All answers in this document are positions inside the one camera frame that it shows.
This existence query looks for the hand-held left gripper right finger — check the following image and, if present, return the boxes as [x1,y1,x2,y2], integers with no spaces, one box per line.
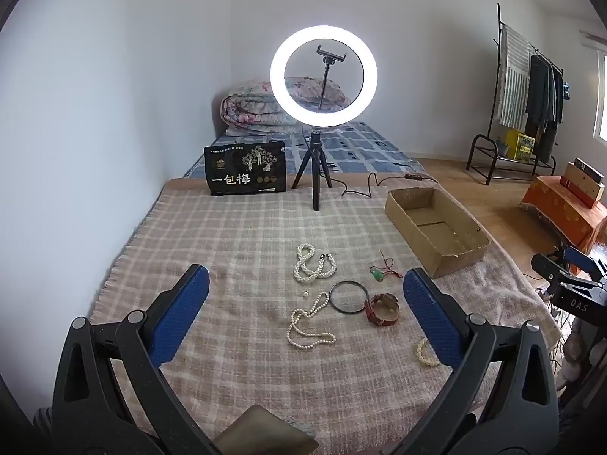
[396,268,560,455]

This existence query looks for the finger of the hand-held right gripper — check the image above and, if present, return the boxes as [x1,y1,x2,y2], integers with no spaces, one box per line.
[552,244,607,278]
[530,252,607,295]

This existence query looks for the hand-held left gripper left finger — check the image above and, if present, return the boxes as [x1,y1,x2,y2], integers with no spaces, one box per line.
[51,264,223,455]

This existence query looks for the pearl bracelet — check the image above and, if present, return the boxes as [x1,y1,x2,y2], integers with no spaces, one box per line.
[416,336,444,368]

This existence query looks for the red strap wristwatch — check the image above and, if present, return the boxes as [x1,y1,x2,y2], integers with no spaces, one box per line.
[363,293,401,328]

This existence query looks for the cardboard box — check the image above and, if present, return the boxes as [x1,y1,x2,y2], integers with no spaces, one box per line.
[384,187,491,279]

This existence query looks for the green jade pendant red cord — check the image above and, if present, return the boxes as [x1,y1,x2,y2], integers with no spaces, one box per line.
[369,249,404,282]

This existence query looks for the black bangle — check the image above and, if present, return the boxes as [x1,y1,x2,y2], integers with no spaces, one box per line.
[329,281,371,314]

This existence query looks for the long single-strand pearl necklace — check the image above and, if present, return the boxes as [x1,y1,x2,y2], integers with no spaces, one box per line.
[286,291,337,353]

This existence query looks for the twisted multi-strand pearl necklace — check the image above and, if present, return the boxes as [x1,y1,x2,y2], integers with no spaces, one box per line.
[293,243,338,282]

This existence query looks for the orange cloth covered table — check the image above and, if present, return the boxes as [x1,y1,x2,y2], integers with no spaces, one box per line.
[519,175,607,254]

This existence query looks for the pink plaid blanket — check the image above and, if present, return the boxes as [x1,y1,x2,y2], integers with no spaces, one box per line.
[80,177,563,455]

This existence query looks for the yellow box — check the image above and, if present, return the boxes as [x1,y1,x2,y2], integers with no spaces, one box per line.
[503,129,536,158]

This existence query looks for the brown flat object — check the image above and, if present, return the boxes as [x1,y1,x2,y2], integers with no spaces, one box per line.
[213,404,319,455]

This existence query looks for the window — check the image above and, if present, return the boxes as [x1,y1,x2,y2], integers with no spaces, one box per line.
[590,50,607,143]

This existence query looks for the black printed bag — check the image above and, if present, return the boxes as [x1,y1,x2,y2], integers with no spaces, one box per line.
[204,141,288,196]

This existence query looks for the dark hanging clothes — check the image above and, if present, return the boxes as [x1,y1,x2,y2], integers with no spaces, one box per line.
[524,53,567,162]

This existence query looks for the blue patterned bed sheet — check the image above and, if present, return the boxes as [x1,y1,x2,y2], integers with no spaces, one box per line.
[182,121,428,181]

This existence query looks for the striped towel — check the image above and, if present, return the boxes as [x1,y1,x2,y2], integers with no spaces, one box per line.
[495,24,532,126]

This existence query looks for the black tripod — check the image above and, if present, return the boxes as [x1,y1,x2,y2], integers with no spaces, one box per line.
[291,128,333,212]

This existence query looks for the folded floral quilt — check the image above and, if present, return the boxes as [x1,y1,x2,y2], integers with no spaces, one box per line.
[219,76,352,137]

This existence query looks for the black clothes rack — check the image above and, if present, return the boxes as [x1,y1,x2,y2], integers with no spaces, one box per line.
[466,2,567,185]

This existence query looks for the black phone holder clamp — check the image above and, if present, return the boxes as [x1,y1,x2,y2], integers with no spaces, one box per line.
[317,45,348,111]

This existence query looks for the black ring light cable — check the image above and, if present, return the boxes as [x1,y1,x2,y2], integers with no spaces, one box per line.
[327,171,439,197]

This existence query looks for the white ring light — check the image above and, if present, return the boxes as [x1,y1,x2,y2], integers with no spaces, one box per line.
[269,25,379,130]

